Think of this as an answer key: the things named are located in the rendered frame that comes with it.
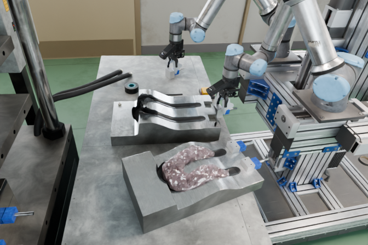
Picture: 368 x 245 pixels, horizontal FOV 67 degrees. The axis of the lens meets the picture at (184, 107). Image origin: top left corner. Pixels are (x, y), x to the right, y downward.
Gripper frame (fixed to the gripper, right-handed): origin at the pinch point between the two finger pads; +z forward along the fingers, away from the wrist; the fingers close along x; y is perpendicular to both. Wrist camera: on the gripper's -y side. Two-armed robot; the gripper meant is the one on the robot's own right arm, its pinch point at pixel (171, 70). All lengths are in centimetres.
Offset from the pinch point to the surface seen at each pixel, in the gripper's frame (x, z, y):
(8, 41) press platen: -14, -44, -83
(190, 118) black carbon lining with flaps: -47, -4, -24
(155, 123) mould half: -44, -8, -42
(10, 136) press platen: -31, -18, -93
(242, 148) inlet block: -74, -2, -16
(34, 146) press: -14, 6, -87
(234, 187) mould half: -86, -2, -35
